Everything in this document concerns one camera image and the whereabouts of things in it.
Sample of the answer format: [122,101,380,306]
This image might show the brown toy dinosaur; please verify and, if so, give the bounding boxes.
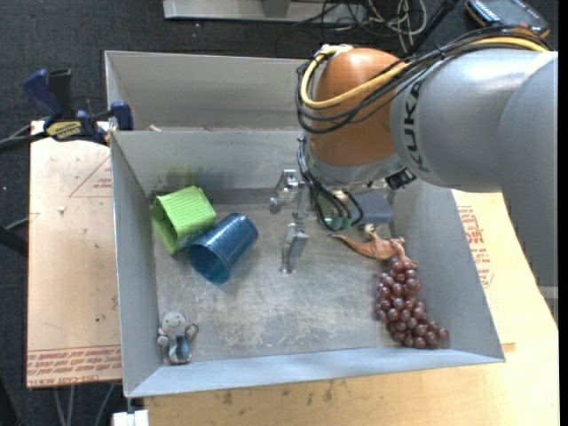
[329,223,407,262]

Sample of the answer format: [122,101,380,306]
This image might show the black cylinder on white bracket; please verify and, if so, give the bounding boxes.
[384,169,417,191]

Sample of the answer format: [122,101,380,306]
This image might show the lime green ribbed square cup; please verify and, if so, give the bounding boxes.
[150,185,218,256]

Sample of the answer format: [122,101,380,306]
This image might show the blue ribbed plastic cup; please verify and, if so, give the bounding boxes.
[187,212,260,285]

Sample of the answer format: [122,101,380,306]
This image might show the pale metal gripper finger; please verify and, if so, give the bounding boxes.
[268,169,307,215]
[280,210,311,275]

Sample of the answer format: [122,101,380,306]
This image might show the grey toy monkey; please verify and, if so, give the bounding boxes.
[156,311,200,367]

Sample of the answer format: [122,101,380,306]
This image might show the grey metal bin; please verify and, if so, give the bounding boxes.
[105,50,507,398]

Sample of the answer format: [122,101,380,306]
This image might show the brown cardboard board, red print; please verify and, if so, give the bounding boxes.
[26,120,559,391]

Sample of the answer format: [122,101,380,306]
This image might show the bunch of red grapes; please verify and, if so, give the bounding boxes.
[375,256,450,351]

